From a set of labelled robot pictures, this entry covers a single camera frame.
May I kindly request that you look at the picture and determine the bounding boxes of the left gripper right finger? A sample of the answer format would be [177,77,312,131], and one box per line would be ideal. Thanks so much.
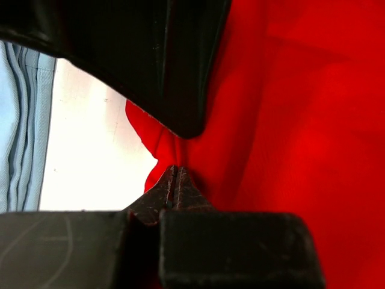
[174,167,214,211]

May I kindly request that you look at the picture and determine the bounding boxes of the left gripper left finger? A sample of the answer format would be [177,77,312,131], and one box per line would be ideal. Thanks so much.
[127,165,177,226]

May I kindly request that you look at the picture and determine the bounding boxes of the folded light blue trousers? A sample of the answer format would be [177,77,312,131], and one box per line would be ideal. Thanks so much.
[1,41,57,213]

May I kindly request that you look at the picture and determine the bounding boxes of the red trousers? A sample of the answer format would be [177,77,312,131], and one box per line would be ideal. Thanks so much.
[126,1,384,288]

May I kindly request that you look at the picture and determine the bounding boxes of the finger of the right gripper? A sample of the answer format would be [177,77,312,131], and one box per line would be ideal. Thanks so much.
[1,0,231,139]

